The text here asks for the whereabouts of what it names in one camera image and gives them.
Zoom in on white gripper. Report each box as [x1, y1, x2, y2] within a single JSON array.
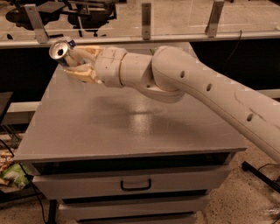
[[65, 45, 128, 88]]

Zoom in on silver redbull can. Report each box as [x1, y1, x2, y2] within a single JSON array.
[[48, 39, 86, 68]]

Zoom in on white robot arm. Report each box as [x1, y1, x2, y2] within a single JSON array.
[[66, 45, 280, 163]]

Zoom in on black office chair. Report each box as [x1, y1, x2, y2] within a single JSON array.
[[5, 0, 118, 37]]

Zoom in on grey drawer cabinet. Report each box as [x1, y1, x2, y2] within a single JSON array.
[[16, 68, 245, 224]]

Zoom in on snack bags on floor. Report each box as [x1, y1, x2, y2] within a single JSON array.
[[0, 150, 30, 189]]

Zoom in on black stand leg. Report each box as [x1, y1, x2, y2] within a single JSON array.
[[241, 161, 280, 193]]

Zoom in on left metal bracket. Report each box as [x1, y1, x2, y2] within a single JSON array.
[[24, 4, 49, 44]]

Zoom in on metal bracket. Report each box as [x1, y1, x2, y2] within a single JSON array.
[[142, 3, 151, 40], [24, 4, 49, 44], [205, 0, 224, 38]]

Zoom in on middle metal bracket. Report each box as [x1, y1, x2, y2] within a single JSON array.
[[142, 3, 151, 40]]

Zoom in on right metal bracket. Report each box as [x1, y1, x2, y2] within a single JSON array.
[[205, 0, 224, 38]]

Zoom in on black drawer handle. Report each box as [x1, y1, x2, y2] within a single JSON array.
[[120, 178, 152, 192]]

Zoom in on black floor cable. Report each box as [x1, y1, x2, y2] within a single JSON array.
[[0, 139, 49, 224]]

